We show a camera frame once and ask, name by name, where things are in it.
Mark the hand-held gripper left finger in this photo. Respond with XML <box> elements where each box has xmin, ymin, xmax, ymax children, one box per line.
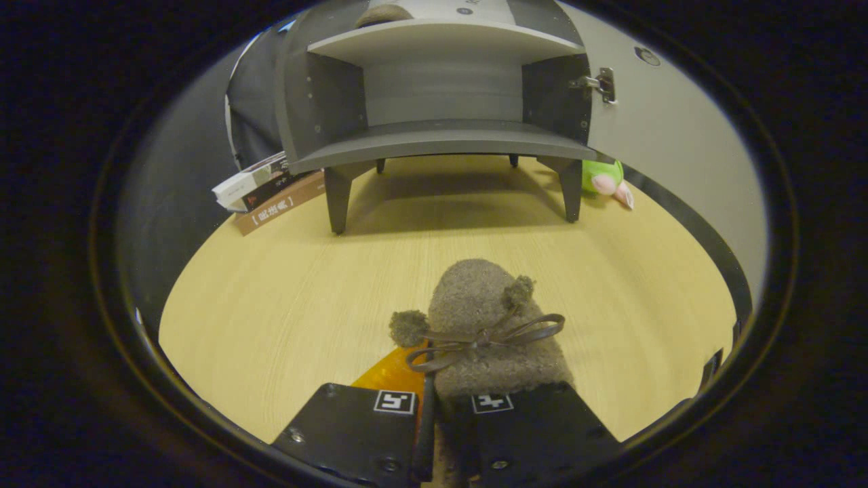
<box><xmin>273</xmin><ymin>339</ymin><xmax>436</xmax><ymax>488</ymax></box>

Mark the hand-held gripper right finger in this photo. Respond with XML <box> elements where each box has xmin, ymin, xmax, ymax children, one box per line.
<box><xmin>451</xmin><ymin>383</ymin><xmax>621</xmax><ymax>488</ymax></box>

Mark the brown fuzzy shoe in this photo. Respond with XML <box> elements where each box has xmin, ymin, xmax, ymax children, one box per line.
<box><xmin>389</xmin><ymin>258</ymin><xmax>576</xmax><ymax>488</ymax></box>
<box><xmin>356</xmin><ymin>3</ymin><xmax>414</xmax><ymax>29</ymax></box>

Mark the dark grey shoe cabinet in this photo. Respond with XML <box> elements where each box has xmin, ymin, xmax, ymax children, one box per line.
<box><xmin>275</xmin><ymin>0</ymin><xmax>597</xmax><ymax>235</ymax></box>

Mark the metal door hinge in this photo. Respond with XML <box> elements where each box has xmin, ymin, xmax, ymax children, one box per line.
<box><xmin>568</xmin><ymin>67</ymin><xmax>616</xmax><ymax>104</ymax></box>

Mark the green and pink plush toy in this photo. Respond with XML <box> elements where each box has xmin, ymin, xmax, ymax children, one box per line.
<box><xmin>582</xmin><ymin>159</ymin><xmax>635</xmax><ymax>210</ymax></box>

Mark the brown book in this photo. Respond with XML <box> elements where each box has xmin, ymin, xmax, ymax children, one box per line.
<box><xmin>234</xmin><ymin>173</ymin><xmax>326</xmax><ymax>237</ymax></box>

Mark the black book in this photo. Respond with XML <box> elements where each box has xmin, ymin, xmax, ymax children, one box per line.
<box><xmin>241</xmin><ymin>169</ymin><xmax>318</xmax><ymax>212</ymax></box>

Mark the black backdrop cloth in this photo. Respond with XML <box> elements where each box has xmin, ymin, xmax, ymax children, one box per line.
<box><xmin>119</xmin><ymin>17</ymin><xmax>319</xmax><ymax>340</ymax></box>

